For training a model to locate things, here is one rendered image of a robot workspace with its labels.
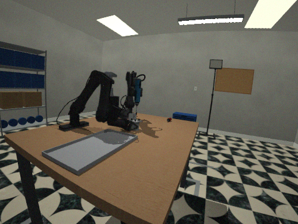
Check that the blue electric screwdriver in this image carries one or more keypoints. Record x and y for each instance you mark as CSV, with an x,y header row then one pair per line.
x,y
137,91

